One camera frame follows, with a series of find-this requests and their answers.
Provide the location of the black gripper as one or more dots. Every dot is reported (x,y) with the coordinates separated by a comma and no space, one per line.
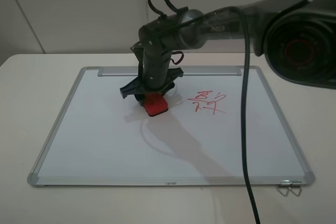
(154,74)

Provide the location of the red AUCS whiteboard eraser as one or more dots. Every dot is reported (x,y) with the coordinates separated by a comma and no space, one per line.
(154,104)

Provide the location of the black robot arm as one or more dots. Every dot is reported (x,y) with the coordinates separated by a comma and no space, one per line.
(297,38)

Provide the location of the white aluminium-framed whiteboard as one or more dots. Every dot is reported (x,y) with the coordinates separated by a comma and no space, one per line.
(101,139)

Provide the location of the left silver binder clip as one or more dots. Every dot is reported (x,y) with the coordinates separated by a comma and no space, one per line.
(284,187)

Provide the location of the silver binder clip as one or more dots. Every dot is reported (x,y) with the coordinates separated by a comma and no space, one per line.
(284,187)
(295,187)

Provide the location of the right silver binder clip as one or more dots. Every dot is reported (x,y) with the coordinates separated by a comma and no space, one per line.
(295,187)

